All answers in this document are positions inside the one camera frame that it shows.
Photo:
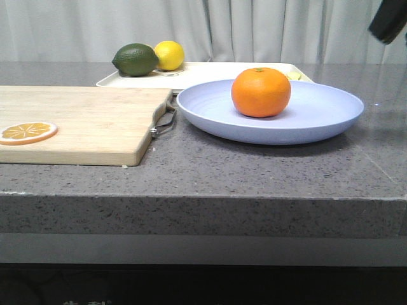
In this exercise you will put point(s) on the light blue plate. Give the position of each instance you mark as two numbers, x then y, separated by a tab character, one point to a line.
315	112

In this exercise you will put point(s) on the metal cutting board handle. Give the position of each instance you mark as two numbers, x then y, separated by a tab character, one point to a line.
167	121

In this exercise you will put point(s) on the yellow plastic spoon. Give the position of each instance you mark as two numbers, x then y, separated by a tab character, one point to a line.
293	75

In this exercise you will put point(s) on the cream white tray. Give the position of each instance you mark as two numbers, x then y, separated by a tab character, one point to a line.
191	74

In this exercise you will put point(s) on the yellow lemon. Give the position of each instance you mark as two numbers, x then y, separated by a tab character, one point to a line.
170	55

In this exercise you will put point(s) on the orange slice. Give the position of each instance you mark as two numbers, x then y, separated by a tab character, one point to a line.
27	133

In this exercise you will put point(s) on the green lime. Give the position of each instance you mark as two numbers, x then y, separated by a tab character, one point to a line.
135	59

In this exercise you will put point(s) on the wooden cutting board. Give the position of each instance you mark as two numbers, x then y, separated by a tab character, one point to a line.
96	125

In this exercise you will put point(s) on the grey white curtain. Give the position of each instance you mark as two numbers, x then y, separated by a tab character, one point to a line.
309	32

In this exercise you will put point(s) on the orange fruit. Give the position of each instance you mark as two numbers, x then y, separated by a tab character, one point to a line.
260	92

